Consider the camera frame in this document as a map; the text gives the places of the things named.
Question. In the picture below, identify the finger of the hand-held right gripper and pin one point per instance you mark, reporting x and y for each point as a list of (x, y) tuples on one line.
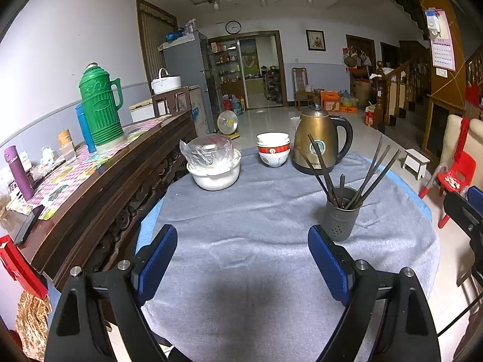
[(458, 211), (476, 196)]

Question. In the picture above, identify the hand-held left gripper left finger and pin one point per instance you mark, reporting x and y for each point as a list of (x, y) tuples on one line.
[(158, 260)]

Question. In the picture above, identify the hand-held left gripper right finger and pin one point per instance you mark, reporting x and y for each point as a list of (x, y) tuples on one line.
[(328, 264)]

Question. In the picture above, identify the grey utensil holder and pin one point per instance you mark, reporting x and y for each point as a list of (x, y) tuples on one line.
[(341, 222)]

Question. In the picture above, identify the bundle of metal chopsticks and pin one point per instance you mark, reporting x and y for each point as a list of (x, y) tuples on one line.
[(342, 192)]

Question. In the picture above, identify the red plastic chair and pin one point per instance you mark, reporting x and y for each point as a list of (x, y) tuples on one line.
[(462, 169)]

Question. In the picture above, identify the blue tablecloth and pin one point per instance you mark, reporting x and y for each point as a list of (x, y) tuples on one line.
[(145, 226)]

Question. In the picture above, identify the cream chair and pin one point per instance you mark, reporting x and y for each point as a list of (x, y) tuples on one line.
[(454, 135)]

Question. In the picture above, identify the small white stool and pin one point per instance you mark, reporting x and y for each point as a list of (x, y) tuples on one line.
[(415, 158)]

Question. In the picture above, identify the carved wooden sideboard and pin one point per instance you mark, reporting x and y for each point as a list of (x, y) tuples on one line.
[(105, 196)]

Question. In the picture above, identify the grey table cloth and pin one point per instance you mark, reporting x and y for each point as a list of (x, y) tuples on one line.
[(245, 241)]

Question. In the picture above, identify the white bowl red mark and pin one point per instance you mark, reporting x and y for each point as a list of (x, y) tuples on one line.
[(274, 160)]

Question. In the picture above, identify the clear plastic bag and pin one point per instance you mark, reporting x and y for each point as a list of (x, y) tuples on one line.
[(207, 151)]

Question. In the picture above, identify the checkered table runner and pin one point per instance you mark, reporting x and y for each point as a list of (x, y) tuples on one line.
[(75, 169)]

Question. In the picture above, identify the white bowl red band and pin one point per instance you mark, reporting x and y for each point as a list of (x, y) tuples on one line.
[(273, 151)]

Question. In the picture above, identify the gold electric kettle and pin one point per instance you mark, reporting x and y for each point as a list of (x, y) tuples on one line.
[(332, 132)]

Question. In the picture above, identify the black phone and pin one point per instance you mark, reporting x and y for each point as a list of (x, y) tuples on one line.
[(27, 226)]

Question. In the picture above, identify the wooden stair railing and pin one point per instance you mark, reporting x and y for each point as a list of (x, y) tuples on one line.
[(400, 83)]

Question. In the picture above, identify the plain white bowl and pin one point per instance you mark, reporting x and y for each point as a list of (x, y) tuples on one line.
[(272, 138)]

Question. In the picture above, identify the red box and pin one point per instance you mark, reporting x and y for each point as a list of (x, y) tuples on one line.
[(20, 267)]

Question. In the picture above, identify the blue thermos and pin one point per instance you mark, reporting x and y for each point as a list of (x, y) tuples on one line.
[(85, 128)]

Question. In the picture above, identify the round fan heater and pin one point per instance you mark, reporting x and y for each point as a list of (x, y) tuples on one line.
[(228, 122)]

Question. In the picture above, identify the green thermos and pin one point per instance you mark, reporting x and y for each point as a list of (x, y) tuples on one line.
[(102, 109)]

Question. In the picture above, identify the purple bottle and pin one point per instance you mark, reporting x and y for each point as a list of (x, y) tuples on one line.
[(19, 173)]

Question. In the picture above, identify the wooden chair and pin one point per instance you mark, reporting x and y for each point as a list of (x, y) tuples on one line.
[(303, 90)]

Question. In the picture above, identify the white lidded container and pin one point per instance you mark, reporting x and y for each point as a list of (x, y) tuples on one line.
[(166, 85)]

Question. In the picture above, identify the grey refrigerator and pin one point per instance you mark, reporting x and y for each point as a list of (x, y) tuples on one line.
[(185, 71)]

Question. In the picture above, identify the framed picture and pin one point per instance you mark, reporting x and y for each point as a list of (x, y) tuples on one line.
[(316, 40)]

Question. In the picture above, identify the wall calendar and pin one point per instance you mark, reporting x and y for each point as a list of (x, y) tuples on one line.
[(443, 45)]

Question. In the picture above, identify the wall clock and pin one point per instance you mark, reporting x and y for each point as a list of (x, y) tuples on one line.
[(233, 27)]

